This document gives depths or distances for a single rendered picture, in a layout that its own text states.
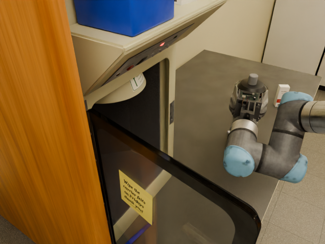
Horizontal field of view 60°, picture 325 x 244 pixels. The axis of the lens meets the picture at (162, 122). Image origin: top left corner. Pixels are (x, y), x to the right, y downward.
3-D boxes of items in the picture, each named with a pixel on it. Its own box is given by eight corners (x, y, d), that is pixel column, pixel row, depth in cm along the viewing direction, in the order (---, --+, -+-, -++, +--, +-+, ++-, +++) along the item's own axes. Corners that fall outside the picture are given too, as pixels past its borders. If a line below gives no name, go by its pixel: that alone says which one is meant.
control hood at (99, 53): (70, 94, 44) (55, 29, 38) (177, 34, 65) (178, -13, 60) (128, 117, 38) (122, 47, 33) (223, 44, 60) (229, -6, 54)
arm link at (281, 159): (316, 141, 66) (268, 128, 68) (303, 187, 66) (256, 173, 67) (304, 143, 74) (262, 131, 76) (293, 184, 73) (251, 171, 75)
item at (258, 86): (237, 84, 100) (241, 67, 96) (264, 88, 98) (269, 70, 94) (234, 97, 93) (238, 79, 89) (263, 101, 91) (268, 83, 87)
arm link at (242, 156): (251, 184, 70) (217, 173, 72) (255, 153, 78) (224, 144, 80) (261, 164, 65) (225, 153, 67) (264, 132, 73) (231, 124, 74)
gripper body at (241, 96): (264, 91, 84) (261, 116, 75) (258, 114, 89) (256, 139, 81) (238, 87, 86) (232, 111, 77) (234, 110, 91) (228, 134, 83)
